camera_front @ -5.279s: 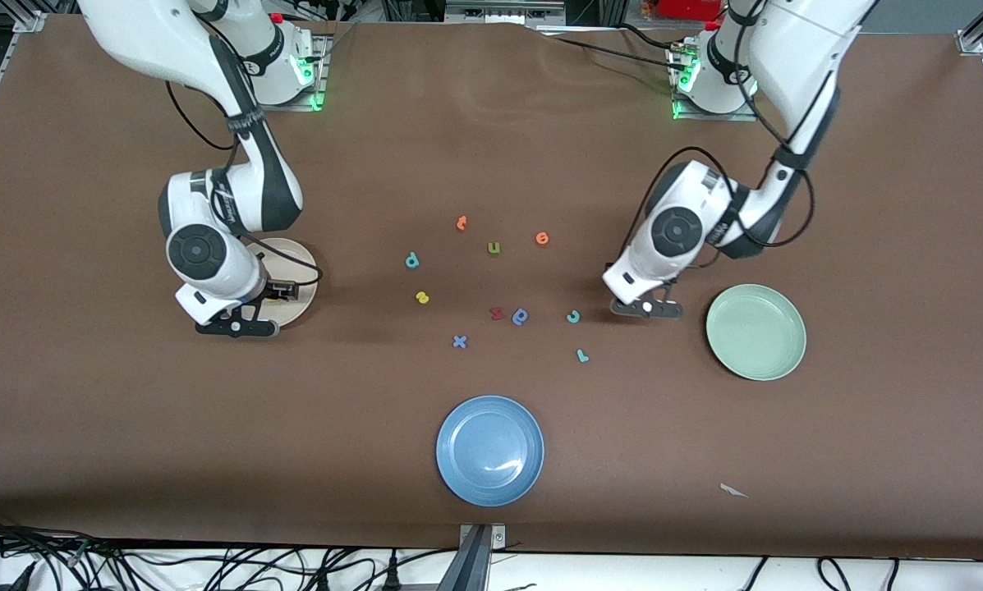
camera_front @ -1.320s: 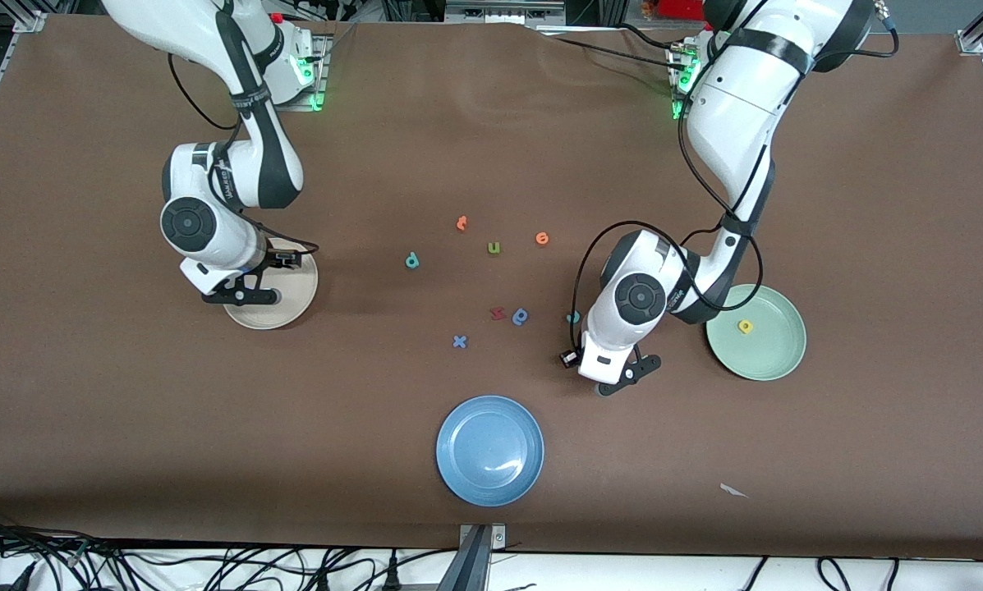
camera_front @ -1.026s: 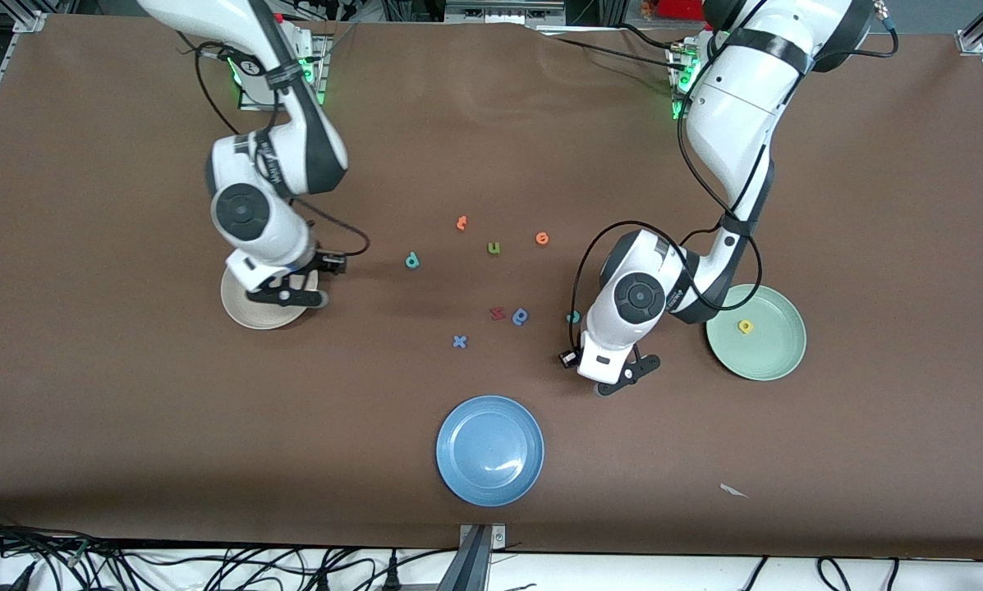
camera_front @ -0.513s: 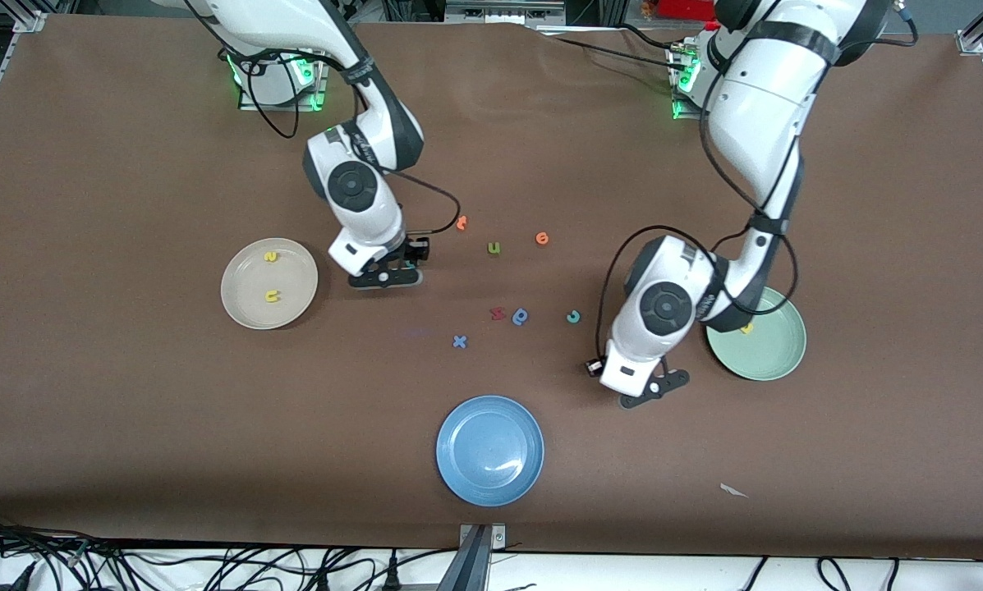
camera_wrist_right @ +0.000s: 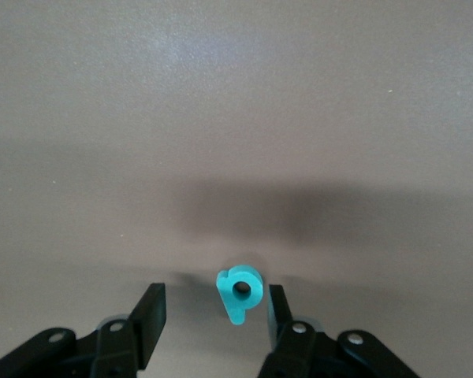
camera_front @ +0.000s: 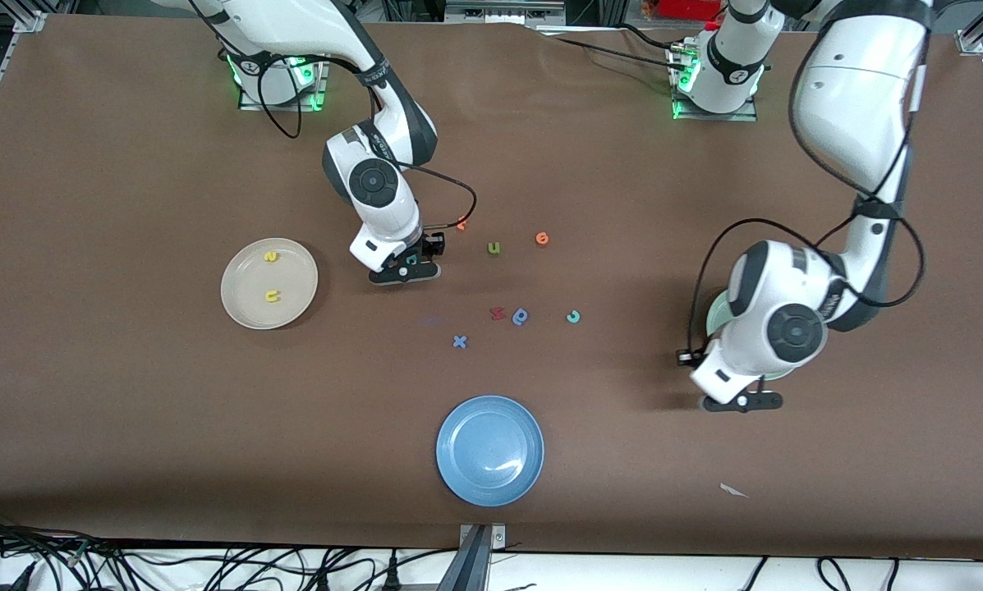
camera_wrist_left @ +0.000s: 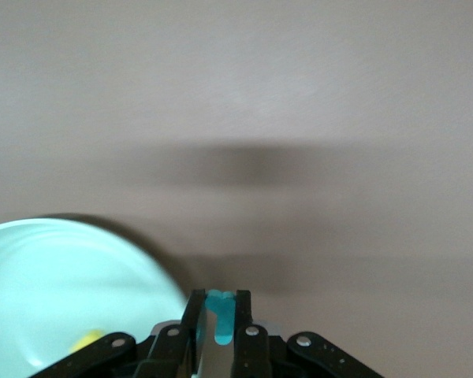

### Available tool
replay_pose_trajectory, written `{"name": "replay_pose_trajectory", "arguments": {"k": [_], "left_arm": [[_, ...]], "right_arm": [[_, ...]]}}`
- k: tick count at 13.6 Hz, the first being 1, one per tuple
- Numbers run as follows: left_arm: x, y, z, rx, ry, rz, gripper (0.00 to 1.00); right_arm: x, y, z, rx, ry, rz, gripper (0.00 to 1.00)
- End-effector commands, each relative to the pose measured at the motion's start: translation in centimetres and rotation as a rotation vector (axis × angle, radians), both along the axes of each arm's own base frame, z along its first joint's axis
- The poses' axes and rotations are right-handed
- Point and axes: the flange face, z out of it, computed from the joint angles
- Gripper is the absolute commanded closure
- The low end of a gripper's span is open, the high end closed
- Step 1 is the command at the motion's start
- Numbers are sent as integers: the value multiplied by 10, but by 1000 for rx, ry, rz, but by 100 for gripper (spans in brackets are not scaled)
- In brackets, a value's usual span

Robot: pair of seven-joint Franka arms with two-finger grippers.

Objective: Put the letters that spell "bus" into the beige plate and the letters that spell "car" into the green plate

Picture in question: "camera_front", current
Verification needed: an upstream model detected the green round plate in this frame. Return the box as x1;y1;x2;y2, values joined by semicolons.
705;287;797;382

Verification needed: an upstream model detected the beige round plate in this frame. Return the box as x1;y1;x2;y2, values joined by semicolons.
220;237;319;331

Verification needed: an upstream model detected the blue round plate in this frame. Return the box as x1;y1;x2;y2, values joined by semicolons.
435;395;545;507

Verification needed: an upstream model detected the red box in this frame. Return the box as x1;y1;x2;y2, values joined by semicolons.
655;0;726;21

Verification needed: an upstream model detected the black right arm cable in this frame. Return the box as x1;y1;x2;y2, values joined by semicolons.
257;53;477;231

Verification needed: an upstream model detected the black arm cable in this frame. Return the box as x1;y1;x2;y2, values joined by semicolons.
687;25;927;366
257;53;477;231

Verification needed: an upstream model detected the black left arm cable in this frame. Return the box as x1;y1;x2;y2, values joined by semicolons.
687;25;927;366

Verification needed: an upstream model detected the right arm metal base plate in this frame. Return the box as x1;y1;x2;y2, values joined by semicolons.
239;49;329;112

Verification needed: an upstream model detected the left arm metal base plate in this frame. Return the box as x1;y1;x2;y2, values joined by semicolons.
672;45;759;122

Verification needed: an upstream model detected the grey metal frame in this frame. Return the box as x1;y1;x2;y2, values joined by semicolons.
444;0;567;27

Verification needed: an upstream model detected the metal table bracket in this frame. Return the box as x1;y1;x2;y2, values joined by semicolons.
438;523;508;591

